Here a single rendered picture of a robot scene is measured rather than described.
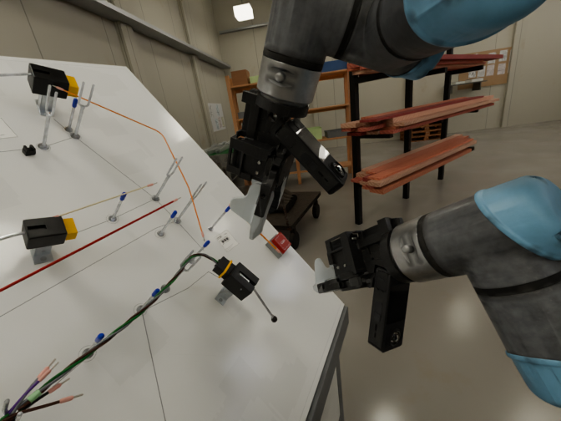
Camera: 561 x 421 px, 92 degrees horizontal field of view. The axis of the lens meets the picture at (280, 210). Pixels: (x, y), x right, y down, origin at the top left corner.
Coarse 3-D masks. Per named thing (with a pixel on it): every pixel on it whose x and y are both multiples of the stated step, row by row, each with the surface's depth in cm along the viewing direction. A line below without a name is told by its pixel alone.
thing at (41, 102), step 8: (32, 64) 52; (32, 72) 52; (40, 72) 53; (48, 72) 54; (56, 72) 55; (32, 80) 52; (40, 80) 52; (48, 80) 53; (56, 80) 54; (64, 80) 55; (32, 88) 53; (40, 88) 53; (56, 88) 55; (64, 88) 56; (40, 96) 56; (64, 96) 57; (40, 104) 57; (48, 104) 58; (40, 112) 57
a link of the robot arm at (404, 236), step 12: (420, 216) 32; (396, 228) 34; (408, 228) 31; (396, 240) 32; (408, 240) 31; (396, 252) 32; (408, 252) 30; (420, 252) 29; (396, 264) 33; (408, 264) 31; (420, 264) 30; (408, 276) 32; (420, 276) 31; (432, 276) 30; (444, 276) 30
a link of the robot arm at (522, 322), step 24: (480, 288) 26; (504, 288) 24; (528, 288) 23; (552, 288) 22; (504, 312) 24; (528, 312) 23; (552, 312) 22; (504, 336) 25; (528, 336) 23; (552, 336) 22; (528, 360) 23; (552, 360) 22; (528, 384) 25; (552, 384) 22
